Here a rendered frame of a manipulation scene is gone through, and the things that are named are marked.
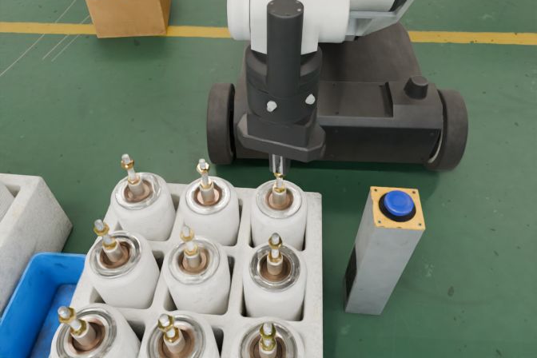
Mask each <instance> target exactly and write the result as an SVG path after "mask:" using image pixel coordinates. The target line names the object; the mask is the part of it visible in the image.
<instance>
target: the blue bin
mask: <svg viewBox="0 0 537 358"><path fill-rule="evenodd" d="M86 256H87V255H84V254H72V253H48V252H39V253H36V254H34V255H33V256H32V257H31V259H30V261H29V263H28V265H27V267H26V270H25V272H24V273H23V275H22V278H21V280H20V281H19V283H18V286H17V288H16V289H15V291H14V294H13V296H12V297H11V299H10V302H9V304H8V305H7V307H6V310H5V312H4V313H3V315H2V318H1V320H0V358H49V357H50V353H51V345H52V341H53V338H54V335H55V333H56V331H57V330H58V328H59V326H60V325H61V323H60V322H59V319H58V309H59V308H60V307H61V306H66V307H69V306H70V305H71V302H72V299H73V297H74V294H75V291H76V289H77V286H78V283H79V281H80V279H81V277H82V274H83V271H84V269H85V261H86Z"/></svg>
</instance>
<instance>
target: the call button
mask: <svg viewBox="0 0 537 358"><path fill-rule="evenodd" d="M384 205H385V207H386V209H387V210H388V211H389V212H390V213H392V214H393V215H396V216H404V215H407V214H409V213H410V212H411V211H412V208H413V205H414V202H413V200H412V198H411V196H410V195H408V194H407V193H406V192H404V191H400V190H392V191H390V192H389V193H387V195H386V196H385V198H384Z"/></svg>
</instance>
